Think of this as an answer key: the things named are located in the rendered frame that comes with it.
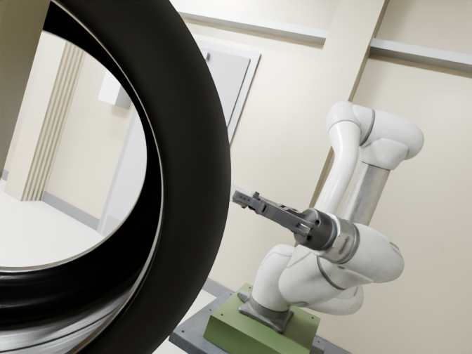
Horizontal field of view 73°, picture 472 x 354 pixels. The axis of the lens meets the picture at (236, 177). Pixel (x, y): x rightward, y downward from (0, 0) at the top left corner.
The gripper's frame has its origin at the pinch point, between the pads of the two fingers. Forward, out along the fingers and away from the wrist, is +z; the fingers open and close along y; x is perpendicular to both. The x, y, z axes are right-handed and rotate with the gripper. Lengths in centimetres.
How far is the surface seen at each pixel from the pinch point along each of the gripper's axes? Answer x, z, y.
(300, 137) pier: -45, -97, -163
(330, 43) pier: -115, -85, -165
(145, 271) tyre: 10.0, 12.1, 17.8
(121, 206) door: 86, -14, -284
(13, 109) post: -1.7, 25.9, 29.6
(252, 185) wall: 6, -99, -204
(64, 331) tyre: 31.7, 14.8, -1.2
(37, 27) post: -6.3, 26.6, 29.4
